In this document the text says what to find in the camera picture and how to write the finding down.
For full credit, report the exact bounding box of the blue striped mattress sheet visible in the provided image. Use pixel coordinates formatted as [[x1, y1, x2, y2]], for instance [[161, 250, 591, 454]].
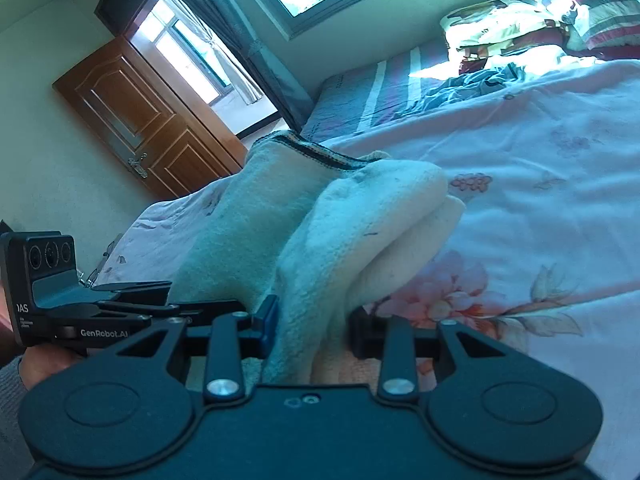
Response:
[[300, 40, 453, 145]]

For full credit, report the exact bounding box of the person's left hand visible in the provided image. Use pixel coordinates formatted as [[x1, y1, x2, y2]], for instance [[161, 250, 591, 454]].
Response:
[[19, 345, 87, 392]]

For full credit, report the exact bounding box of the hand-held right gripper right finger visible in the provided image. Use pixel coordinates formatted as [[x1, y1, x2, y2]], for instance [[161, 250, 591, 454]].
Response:
[[347, 307, 506, 403]]

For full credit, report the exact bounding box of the pink floral bed sheet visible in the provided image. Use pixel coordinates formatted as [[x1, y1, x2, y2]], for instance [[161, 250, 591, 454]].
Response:
[[92, 57, 640, 480]]

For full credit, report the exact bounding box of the crumpled blue cloth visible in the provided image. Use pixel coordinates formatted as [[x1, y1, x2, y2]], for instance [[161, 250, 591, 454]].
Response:
[[394, 62, 527, 122]]

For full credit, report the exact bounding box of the person's left forearm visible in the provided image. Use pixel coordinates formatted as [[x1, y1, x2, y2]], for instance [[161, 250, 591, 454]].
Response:
[[0, 355, 32, 480]]

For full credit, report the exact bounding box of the red white striped pillow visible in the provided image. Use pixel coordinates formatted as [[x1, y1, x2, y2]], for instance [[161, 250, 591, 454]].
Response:
[[567, 0, 640, 58]]

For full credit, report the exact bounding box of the folded floral blanket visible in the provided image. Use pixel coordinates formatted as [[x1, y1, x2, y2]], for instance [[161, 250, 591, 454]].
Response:
[[439, 0, 569, 75]]

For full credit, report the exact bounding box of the white black-striped knit sweater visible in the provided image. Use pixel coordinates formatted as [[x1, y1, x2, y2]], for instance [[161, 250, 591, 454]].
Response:
[[167, 130, 467, 386]]

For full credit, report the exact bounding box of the balcony window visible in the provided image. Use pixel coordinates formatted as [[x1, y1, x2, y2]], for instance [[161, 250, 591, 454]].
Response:
[[134, 0, 234, 107]]

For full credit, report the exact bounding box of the teal curtain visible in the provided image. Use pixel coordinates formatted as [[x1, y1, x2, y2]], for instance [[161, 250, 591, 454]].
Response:
[[144, 0, 317, 132]]

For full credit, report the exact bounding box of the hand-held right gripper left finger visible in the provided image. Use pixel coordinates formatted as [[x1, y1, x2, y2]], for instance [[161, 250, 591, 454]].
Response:
[[117, 295, 280, 405]]

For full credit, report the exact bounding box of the metal door handle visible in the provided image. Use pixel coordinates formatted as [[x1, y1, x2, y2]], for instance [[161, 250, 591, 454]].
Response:
[[127, 152, 150, 179]]

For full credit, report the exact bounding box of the brown wooden door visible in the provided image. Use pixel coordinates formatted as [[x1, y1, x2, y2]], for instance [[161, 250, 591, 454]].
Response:
[[52, 35, 249, 202]]

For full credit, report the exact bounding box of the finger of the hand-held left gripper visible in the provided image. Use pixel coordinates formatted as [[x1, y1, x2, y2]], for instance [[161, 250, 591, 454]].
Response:
[[97, 299, 251, 332], [91, 281, 174, 295]]

